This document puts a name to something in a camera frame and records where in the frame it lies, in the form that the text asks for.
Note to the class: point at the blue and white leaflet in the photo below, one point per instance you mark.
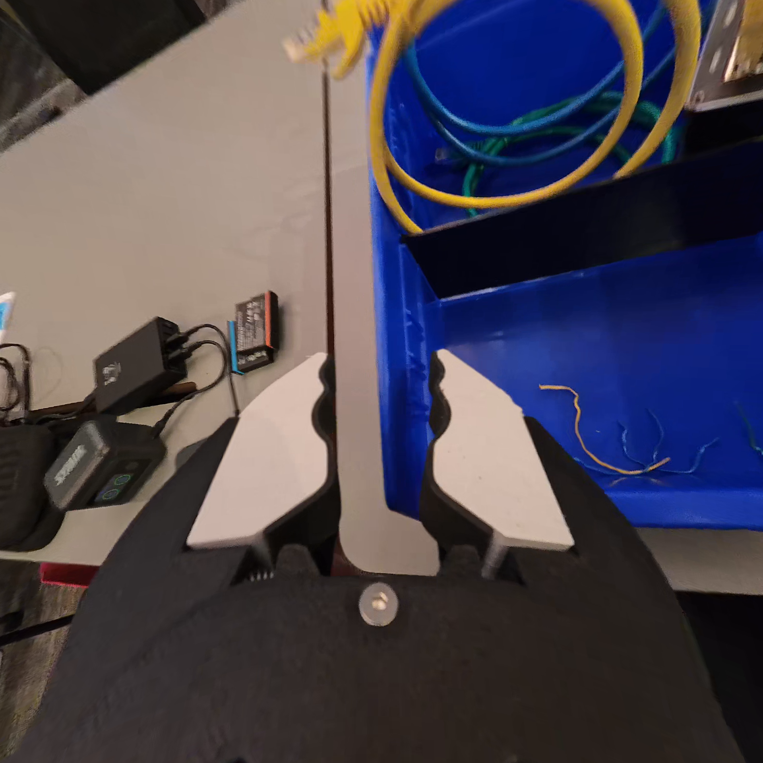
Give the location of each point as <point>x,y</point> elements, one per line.
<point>6,316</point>

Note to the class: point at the black zip pouch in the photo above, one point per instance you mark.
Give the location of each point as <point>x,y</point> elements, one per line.
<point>21,489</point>

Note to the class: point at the blue plastic bin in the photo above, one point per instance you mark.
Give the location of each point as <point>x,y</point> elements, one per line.
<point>596,334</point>

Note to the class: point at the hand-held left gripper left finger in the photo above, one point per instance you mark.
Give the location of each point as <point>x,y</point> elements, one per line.
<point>262,477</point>

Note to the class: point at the black multiport charger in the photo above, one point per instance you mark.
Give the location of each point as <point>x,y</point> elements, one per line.
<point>137,369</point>

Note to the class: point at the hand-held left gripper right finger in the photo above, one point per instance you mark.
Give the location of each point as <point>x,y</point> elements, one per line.
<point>495,471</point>

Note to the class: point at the black bin divider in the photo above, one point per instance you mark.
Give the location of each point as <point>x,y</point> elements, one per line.
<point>566,238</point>

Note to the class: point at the black battery with orange edge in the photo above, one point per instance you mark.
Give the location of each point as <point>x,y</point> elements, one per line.
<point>256,319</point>

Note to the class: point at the black ethernet splitter box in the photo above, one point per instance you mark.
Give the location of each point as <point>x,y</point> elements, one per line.
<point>721,36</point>

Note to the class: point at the black office chair backrest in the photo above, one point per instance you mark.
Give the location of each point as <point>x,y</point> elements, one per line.
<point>107,36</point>

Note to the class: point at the black battery with blue edge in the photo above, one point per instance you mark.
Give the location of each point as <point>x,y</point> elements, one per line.
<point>253,360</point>

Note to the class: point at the black device with round buttons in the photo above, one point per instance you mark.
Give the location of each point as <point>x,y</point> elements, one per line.
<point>77,465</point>

